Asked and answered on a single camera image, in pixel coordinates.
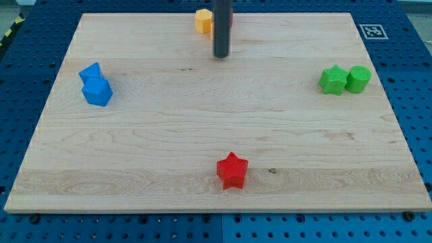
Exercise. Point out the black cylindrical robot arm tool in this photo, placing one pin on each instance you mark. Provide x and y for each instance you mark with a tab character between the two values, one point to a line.
222	22

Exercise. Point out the wooden board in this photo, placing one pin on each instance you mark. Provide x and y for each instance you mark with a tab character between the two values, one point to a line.
176	111

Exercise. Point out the red star block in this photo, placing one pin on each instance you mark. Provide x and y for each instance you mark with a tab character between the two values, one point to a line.
232	171

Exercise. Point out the yellow block behind tool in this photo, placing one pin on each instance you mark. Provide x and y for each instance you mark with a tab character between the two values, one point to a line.
212	31

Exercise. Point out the yellow hexagon block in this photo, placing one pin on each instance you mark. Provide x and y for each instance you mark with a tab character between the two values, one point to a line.
203	19

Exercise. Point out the red block behind tool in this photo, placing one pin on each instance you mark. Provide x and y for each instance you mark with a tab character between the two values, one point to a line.
231	17

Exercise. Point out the blue pentagon block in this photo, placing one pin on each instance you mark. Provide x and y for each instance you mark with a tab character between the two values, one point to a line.
97	91

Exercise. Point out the green star block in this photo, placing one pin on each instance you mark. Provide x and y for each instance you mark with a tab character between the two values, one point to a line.
333	80

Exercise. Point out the blue triangle block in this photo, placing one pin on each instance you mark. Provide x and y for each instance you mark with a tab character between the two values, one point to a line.
92	71

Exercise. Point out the green cylinder block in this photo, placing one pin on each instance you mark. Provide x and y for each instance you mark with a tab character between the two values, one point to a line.
358	79

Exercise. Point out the white fiducial marker tag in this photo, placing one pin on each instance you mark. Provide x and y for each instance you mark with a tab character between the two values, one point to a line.
373	31

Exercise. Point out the black screw bottom left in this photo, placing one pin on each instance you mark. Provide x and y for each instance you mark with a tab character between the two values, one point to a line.
34	219

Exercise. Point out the black screw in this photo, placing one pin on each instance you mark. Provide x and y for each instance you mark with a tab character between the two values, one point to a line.
34	219
408	216

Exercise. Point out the black screw bottom right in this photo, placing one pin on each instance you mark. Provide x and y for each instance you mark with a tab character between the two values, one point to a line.
408	216

